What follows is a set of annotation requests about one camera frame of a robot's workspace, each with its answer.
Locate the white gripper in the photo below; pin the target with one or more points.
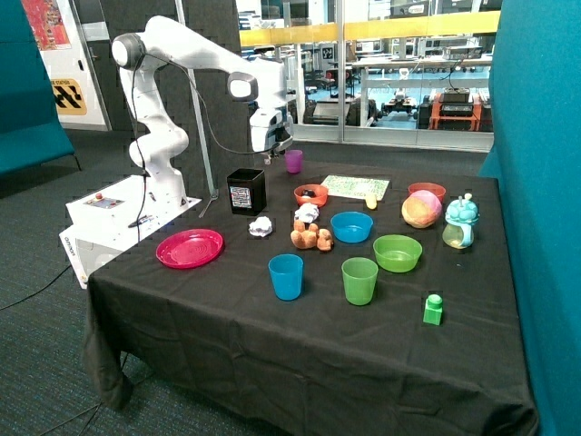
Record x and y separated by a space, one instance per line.
271 132

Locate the white paper ball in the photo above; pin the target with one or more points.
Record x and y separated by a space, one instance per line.
307 213

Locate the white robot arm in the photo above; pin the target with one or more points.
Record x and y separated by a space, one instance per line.
165 41

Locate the purple plastic cup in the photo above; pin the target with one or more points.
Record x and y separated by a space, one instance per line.
293 160

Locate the black square bin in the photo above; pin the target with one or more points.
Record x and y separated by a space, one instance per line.
247 191

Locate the black toy in bowl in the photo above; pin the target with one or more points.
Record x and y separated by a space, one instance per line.
307 193

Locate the orange plastic bowl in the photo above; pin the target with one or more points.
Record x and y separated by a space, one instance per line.
321 194

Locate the green patterned board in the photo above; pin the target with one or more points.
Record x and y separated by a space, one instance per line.
355 187

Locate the brown plush toy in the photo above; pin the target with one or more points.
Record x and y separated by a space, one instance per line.
306 236

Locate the blue plastic bowl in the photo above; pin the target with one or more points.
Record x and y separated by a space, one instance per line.
351 226

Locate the yellow toy piece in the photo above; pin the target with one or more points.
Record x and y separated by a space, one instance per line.
371 201

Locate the blue plastic cup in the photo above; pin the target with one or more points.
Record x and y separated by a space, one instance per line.
286 272

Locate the pink plastic plate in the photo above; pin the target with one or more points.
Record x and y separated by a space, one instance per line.
190 249

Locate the black pen on box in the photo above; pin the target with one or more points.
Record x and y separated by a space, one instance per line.
141 220

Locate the black tablecloth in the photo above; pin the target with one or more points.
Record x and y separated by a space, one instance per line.
319 365

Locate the green plastic cup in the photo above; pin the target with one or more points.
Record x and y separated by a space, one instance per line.
359 280

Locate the pink yellow soft ball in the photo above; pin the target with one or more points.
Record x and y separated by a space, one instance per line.
421 209

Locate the green plastic bowl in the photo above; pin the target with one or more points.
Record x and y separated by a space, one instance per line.
397 253

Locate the red plastic bowl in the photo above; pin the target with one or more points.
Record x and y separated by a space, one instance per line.
438 190

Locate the white robot control box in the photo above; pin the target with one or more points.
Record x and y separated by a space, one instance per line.
100 231

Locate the blue toddler sippy cup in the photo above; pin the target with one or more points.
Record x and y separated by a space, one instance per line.
461 216

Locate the yellow black warning sign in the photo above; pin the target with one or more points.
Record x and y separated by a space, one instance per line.
68 97

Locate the green toy block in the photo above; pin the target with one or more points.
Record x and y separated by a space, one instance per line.
433 309

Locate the teal sofa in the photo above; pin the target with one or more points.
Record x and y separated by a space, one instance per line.
31 133

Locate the red wall poster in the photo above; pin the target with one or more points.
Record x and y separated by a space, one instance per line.
47 24

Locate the teal partition wall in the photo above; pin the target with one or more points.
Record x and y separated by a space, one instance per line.
535 95

